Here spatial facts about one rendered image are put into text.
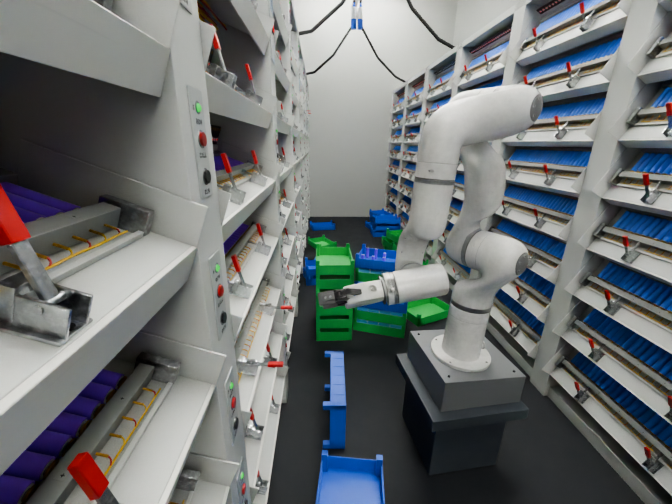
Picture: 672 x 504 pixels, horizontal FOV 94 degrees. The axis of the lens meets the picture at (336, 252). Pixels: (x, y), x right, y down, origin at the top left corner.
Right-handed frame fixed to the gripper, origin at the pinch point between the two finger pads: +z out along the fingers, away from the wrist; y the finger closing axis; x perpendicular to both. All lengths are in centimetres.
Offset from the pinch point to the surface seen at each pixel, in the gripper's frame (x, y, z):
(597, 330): -23, 44, -94
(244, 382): -15.5, -8.3, 19.8
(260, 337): -5.7, 5.9, 19.3
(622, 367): -36, 36, -92
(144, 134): 13, -55, 11
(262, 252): 17.7, 4.4, 15.7
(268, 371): -15.5, 25.1, 23.6
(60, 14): 9, -69, 7
